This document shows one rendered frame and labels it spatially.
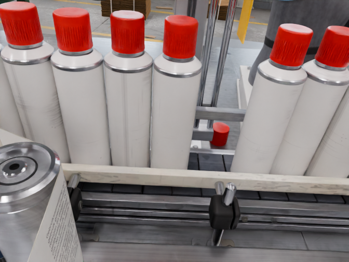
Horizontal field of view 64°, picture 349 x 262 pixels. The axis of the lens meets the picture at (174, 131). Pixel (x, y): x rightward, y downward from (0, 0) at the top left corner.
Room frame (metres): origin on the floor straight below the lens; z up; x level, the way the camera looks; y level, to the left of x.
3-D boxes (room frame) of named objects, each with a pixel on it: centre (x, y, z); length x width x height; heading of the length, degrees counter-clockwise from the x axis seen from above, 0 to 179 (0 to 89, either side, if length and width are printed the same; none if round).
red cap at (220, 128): (0.42, -0.08, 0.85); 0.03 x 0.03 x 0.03
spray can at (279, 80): (0.29, -0.11, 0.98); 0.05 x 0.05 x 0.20
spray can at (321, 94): (0.29, -0.16, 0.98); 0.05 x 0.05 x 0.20
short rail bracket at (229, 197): (0.20, -0.06, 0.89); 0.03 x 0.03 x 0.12; 3
